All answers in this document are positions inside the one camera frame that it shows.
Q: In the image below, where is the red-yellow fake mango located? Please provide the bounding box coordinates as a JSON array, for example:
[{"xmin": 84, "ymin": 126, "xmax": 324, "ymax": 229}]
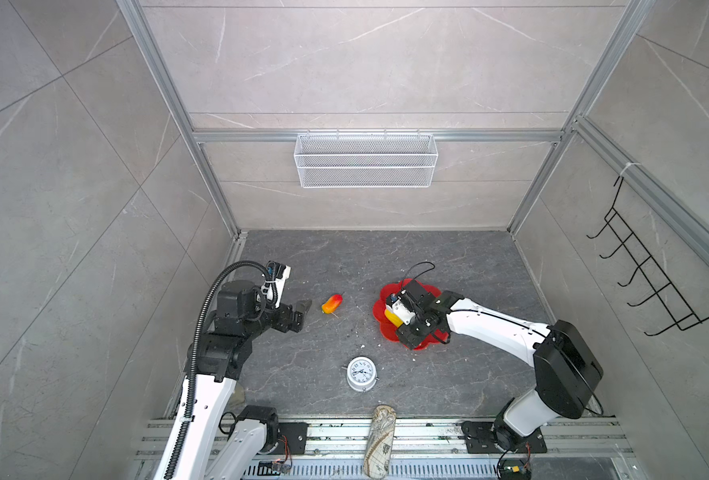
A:
[{"xmin": 322, "ymin": 294, "xmax": 344, "ymax": 314}]

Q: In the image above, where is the long yellow fake fruit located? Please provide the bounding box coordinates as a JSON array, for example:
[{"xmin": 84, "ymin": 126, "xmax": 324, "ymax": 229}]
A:
[{"xmin": 384, "ymin": 306, "xmax": 403, "ymax": 328}]

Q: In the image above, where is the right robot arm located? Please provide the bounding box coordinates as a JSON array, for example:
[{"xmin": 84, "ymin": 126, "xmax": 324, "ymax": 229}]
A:
[{"xmin": 379, "ymin": 279, "xmax": 603, "ymax": 452}]

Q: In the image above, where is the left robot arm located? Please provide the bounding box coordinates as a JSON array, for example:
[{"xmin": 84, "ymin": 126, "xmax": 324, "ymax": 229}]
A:
[{"xmin": 154, "ymin": 279, "xmax": 312, "ymax": 479}]

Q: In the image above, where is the red flower-shaped fruit bowl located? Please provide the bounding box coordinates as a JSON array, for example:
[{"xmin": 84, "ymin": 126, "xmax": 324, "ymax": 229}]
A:
[{"xmin": 372, "ymin": 278, "xmax": 450, "ymax": 350}]

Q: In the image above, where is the white alarm clock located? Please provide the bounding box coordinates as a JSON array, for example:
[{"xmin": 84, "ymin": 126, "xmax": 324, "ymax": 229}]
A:
[{"xmin": 346, "ymin": 356, "xmax": 378, "ymax": 392}]

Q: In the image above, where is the patterned cylinder roll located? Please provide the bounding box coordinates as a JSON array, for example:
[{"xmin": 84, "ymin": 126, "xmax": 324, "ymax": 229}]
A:
[{"xmin": 363, "ymin": 405, "xmax": 397, "ymax": 479}]

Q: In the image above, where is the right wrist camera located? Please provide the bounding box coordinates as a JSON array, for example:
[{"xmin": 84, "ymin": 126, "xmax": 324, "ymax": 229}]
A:
[{"xmin": 385, "ymin": 294, "xmax": 415, "ymax": 325}]

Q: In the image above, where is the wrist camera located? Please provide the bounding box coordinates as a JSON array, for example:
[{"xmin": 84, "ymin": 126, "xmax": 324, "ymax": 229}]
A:
[
  {"xmin": 385, "ymin": 294, "xmax": 415, "ymax": 325},
  {"xmin": 262, "ymin": 261, "xmax": 290, "ymax": 309}
]

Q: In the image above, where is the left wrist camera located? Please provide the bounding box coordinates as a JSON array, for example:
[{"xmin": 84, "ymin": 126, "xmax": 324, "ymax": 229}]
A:
[{"xmin": 262, "ymin": 261, "xmax": 290, "ymax": 309}]

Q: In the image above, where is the black corrugated cable hose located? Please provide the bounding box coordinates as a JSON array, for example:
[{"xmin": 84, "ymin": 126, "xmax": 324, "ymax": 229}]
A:
[{"xmin": 161, "ymin": 260, "xmax": 270, "ymax": 480}]

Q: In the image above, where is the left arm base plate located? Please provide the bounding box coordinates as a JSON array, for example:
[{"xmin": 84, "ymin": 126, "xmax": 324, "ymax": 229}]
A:
[{"xmin": 258, "ymin": 421, "xmax": 310, "ymax": 456}]

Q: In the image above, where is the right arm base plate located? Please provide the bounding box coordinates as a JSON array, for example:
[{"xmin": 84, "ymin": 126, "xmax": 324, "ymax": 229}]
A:
[{"xmin": 460, "ymin": 421, "xmax": 547, "ymax": 454}]

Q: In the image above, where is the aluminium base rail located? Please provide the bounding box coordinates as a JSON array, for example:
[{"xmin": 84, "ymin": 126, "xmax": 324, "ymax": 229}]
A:
[{"xmin": 133, "ymin": 416, "xmax": 637, "ymax": 480}]

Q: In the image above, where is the white wire mesh basket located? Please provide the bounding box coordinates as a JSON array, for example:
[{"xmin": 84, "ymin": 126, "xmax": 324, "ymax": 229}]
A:
[{"xmin": 294, "ymin": 133, "xmax": 439, "ymax": 189}]

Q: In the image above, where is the black wire hook rack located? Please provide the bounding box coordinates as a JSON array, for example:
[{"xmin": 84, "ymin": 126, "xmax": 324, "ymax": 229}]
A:
[{"xmin": 586, "ymin": 175, "xmax": 709, "ymax": 338}]

